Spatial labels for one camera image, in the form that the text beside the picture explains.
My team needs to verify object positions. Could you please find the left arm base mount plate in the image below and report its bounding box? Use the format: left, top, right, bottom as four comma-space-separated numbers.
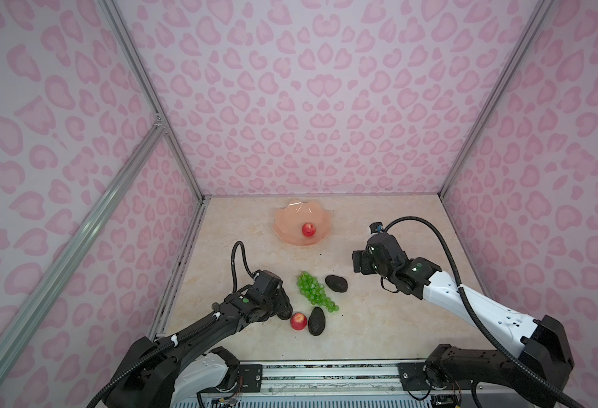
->
225, 364, 263, 394

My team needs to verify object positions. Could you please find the dark avocado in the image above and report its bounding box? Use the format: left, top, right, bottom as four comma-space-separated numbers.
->
307, 307, 326, 337
324, 275, 348, 293
277, 306, 293, 321

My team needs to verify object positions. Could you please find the red apple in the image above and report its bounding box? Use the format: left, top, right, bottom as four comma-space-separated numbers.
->
302, 223, 317, 238
290, 312, 309, 331

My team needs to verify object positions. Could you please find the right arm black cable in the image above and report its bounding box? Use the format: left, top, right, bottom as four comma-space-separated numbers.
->
382, 216, 585, 408

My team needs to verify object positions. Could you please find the diagonal aluminium frame bar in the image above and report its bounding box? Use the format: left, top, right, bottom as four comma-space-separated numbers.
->
0, 123, 166, 386

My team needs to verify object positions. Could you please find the green fake grape bunch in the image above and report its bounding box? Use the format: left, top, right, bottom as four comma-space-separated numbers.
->
297, 271, 340, 313

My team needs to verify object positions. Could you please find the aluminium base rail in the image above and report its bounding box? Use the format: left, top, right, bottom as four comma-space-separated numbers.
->
165, 359, 560, 408

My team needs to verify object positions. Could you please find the pink glass fruit bowl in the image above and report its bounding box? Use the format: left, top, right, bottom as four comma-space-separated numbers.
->
273, 200, 333, 247

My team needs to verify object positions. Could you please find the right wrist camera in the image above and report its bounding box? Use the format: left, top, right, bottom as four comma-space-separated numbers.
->
370, 222, 385, 235

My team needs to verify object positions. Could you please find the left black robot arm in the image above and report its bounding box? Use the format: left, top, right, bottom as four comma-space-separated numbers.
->
88, 270, 291, 407

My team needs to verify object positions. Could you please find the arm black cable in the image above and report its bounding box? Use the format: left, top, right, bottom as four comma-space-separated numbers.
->
382, 216, 585, 408
229, 240, 257, 294

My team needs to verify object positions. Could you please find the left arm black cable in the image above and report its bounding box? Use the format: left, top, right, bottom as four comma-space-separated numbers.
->
229, 240, 257, 294

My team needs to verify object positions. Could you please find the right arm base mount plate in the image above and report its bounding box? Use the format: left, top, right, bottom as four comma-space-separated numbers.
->
397, 362, 431, 393

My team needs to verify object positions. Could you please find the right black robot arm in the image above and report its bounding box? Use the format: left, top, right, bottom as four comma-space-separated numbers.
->
352, 232, 580, 407

